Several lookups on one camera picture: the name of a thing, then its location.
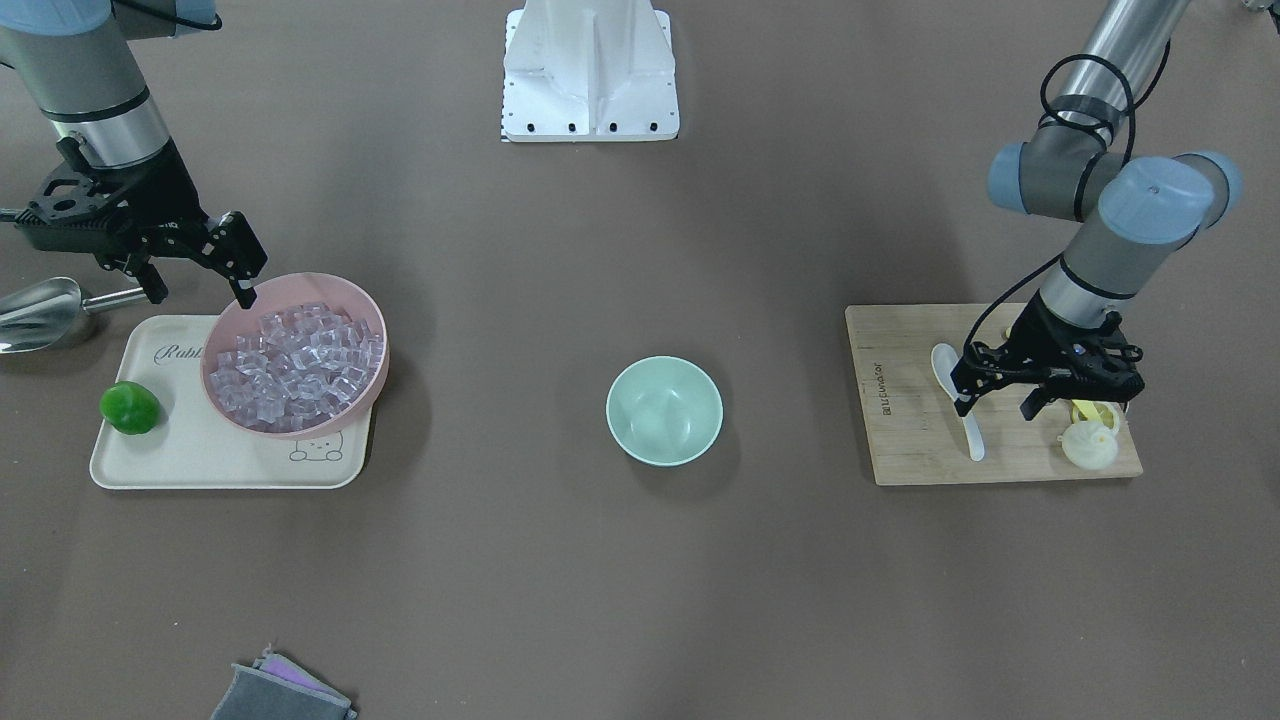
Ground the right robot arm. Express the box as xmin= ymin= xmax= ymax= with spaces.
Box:
xmin=1 ymin=1 xmax=268 ymax=309

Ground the mint green bowl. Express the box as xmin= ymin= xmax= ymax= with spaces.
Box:
xmin=605 ymin=356 xmax=724 ymax=468

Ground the grey folded cloth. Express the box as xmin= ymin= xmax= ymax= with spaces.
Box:
xmin=210 ymin=650 xmax=358 ymax=719

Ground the cream rectangular tray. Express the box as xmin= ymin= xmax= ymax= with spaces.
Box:
xmin=90 ymin=315 xmax=372 ymax=489

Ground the metal ice scoop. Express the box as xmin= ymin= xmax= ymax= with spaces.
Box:
xmin=1 ymin=277 xmax=150 ymax=354

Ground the yellow plastic knife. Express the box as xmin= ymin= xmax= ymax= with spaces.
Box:
xmin=1070 ymin=398 xmax=1116 ymax=428

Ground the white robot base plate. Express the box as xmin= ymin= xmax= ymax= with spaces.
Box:
xmin=500 ymin=1 xmax=681 ymax=143

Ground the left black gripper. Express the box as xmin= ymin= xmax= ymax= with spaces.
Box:
xmin=948 ymin=292 xmax=1146 ymax=421

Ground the pink bowl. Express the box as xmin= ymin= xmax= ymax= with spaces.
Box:
xmin=200 ymin=272 xmax=390 ymax=439

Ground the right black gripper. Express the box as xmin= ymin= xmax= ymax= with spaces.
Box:
xmin=60 ymin=137 xmax=268 ymax=309

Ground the green lime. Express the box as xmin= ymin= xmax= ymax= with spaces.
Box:
xmin=99 ymin=380 xmax=163 ymax=436

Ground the wooden cutting board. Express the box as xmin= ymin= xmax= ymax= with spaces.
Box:
xmin=845 ymin=304 xmax=1143 ymax=486

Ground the white ceramic spoon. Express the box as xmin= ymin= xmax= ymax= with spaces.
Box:
xmin=931 ymin=343 xmax=986 ymax=462

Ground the pile of clear ice cubes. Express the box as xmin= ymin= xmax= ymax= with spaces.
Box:
xmin=205 ymin=302 xmax=387 ymax=434

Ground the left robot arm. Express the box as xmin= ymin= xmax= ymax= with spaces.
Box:
xmin=950 ymin=1 xmax=1243 ymax=420

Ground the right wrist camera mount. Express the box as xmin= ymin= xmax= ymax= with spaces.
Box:
xmin=3 ymin=161 xmax=122 ymax=254

